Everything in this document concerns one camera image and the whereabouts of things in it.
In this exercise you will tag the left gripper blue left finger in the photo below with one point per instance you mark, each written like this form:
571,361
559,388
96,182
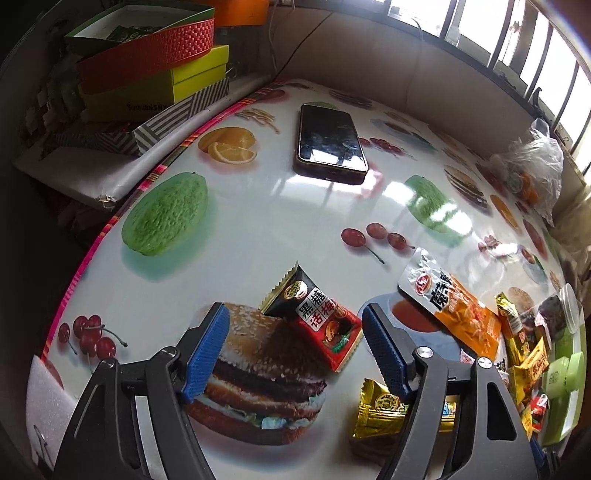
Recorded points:
199,349

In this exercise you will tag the yellow green box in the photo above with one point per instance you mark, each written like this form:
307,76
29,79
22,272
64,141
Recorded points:
151,95

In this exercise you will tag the green white cardboard box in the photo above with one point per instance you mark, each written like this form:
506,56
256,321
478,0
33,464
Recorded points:
562,414

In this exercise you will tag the white foam sheet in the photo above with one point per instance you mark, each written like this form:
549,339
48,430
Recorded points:
47,412

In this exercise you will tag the clear plastic bag with snacks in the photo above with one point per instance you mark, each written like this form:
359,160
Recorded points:
532,168

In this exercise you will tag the red black candy packet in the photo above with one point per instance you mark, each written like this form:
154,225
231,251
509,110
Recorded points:
334,330

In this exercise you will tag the clear jar white lid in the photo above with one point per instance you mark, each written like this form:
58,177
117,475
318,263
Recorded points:
561,312

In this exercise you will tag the orange konjac snack packet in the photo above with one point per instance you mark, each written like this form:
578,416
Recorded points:
462,314

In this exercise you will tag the black white striped box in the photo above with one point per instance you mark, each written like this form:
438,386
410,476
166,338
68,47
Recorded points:
134,138

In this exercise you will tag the black smartphone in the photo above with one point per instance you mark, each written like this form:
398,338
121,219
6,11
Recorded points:
328,147

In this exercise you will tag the gold foil candy packet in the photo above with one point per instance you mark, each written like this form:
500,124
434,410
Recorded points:
380,414

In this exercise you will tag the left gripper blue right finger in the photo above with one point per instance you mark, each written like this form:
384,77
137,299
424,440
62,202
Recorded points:
390,350

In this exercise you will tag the green lidded plastic jar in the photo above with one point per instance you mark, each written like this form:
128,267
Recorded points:
565,375

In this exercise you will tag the orange storage box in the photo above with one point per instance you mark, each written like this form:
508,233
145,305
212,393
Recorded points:
238,13

